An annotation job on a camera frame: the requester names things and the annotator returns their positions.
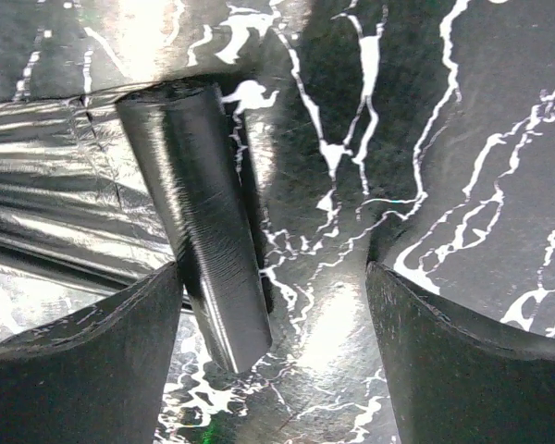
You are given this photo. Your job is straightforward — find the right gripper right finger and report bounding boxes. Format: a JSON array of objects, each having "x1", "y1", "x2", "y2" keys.
[{"x1": 366, "y1": 262, "x2": 555, "y2": 443}]

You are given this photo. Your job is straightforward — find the black trash bag roll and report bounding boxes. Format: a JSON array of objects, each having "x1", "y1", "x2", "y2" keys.
[{"x1": 116, "y1": 81, "x2": 272, "y2": 373}]

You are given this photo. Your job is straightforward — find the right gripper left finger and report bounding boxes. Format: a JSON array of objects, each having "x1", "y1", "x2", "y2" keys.
[{"x1": 0, "y1": 264, "x2": 181, "y2": 443}]

